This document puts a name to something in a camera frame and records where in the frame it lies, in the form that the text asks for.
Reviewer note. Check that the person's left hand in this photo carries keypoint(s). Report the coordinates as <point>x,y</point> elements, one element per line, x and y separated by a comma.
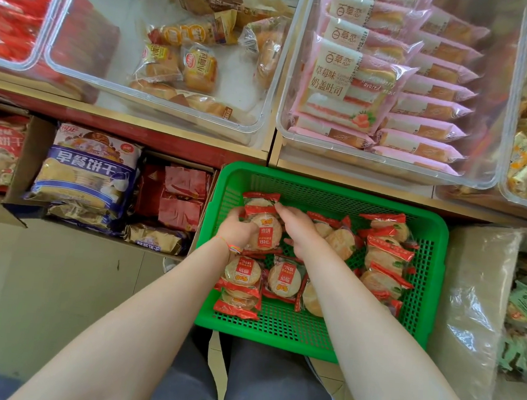
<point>234,229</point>

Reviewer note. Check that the person's right hand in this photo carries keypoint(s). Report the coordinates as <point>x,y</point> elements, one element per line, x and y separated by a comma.
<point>304,232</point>

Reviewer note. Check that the person's left fingers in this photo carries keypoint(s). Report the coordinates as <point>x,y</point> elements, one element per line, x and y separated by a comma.
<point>237,212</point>

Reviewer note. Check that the person's right thumb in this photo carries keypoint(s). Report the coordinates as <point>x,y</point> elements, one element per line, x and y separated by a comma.
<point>290,243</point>

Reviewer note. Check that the round cracker packet red ends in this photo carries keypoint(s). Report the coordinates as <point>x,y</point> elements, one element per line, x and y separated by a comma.
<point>259,201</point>
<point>265,232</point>

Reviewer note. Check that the person's right forearm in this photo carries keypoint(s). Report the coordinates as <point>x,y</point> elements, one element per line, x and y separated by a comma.
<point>370,342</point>

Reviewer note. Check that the person's left forearm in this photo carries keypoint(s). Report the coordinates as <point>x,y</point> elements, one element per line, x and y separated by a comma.
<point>145,316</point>

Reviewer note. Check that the cardboard box of red packets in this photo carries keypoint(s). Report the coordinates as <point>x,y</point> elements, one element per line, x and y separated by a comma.
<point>209,189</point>

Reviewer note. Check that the pile of red foil packets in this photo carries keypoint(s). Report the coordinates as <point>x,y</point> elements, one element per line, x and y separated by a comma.
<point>177,200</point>

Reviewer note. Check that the gold blue biscuit bag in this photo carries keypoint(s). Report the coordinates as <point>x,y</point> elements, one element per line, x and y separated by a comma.
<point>80,217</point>
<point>155,238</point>

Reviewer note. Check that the pile of rice cracker packets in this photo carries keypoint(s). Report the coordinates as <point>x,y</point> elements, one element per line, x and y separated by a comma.
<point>377,256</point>

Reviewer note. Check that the green plastic basket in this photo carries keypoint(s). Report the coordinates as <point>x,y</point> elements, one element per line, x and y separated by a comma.
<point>381,202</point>

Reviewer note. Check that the wooden shelf red edge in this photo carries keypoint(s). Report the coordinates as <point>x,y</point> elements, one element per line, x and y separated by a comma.
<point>159,137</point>

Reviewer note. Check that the grey trousers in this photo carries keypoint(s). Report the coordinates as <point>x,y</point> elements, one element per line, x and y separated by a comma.
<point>267,380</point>

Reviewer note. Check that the pile of yellow bread packets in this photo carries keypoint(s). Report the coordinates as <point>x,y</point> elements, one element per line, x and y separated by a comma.
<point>199,67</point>

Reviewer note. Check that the blue white biscuit bag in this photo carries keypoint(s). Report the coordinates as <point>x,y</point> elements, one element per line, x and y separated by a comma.
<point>83,169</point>

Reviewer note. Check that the stack of pink toast packets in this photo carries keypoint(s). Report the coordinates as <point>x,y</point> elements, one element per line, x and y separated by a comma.
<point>346,76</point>

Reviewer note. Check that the large clear plastic bag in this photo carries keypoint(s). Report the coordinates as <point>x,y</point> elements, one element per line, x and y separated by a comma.
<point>473,305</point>

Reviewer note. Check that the pile of green label packets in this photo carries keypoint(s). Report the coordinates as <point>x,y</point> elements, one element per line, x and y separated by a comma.
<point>525,318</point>

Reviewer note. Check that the pile of red snack packets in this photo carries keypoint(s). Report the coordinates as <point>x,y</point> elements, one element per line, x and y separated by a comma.
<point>9,22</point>

